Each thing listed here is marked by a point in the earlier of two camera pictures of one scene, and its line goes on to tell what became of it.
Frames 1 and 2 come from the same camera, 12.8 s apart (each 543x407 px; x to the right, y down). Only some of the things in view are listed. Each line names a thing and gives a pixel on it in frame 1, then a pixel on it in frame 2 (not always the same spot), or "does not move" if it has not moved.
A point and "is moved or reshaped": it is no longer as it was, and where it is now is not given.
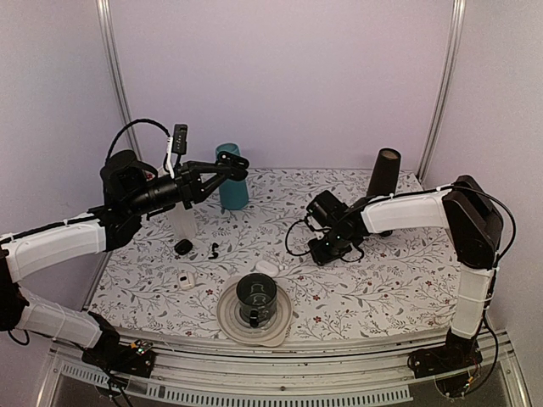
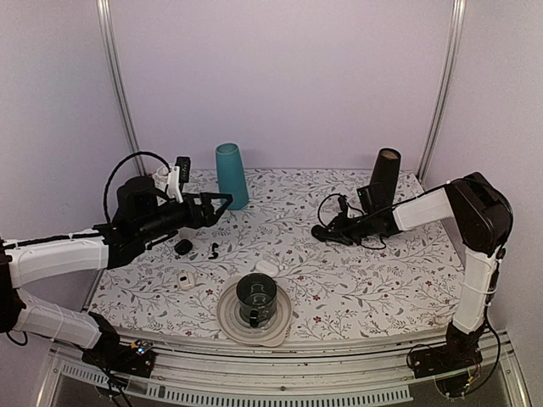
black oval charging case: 234,166 is moved or reshaped
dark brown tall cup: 385,173 does not move
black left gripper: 190,185 to 208,216
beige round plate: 241,331 does not move
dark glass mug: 257,297 does not move
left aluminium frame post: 107,24 does not move
